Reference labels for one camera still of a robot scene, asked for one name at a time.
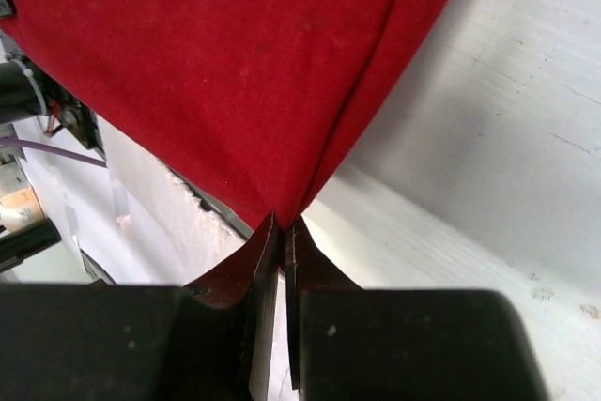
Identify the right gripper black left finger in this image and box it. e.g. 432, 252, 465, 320
1, 216, 280, 400

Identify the red t shirt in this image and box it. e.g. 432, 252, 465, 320
1, 0, 448, 227

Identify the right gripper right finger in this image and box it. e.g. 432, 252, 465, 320
285, 221, 547, 400

